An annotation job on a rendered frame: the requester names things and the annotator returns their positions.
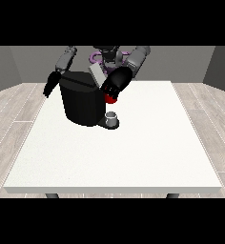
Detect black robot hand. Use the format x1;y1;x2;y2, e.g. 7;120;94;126
99;66;133;99
42;71;62;99

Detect red pod holder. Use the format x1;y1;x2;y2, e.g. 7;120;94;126
104;93;118;105

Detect pale grey machine lid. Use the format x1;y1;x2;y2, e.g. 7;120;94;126
88;62;107;85

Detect black coffee machine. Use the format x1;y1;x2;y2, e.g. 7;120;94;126
58;71;120;130

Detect small grey cup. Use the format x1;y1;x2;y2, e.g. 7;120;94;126
105;111;118;128

